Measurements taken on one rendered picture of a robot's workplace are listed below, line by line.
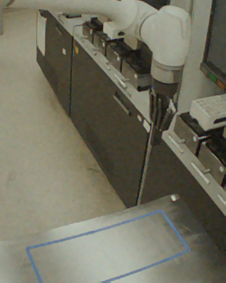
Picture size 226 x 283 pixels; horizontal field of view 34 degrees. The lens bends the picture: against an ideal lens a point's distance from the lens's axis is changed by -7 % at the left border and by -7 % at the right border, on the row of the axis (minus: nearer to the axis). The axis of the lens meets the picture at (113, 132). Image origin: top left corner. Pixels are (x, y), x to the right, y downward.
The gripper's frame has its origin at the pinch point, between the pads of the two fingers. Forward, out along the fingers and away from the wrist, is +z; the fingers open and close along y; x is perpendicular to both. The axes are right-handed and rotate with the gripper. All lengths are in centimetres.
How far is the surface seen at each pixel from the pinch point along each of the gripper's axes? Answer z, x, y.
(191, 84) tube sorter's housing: -7.5, -20.7, 12.4
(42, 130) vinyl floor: 80, 4, 115
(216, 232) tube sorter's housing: 22.7, -11.7, -28.3
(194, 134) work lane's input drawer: -0.1, -11.7, -4.1
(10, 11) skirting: 76, -19, 350
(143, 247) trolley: -1.7, 24.3, -36.5
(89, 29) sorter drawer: 0, -12, 83
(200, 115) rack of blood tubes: -4.7, -15.4, -0.9
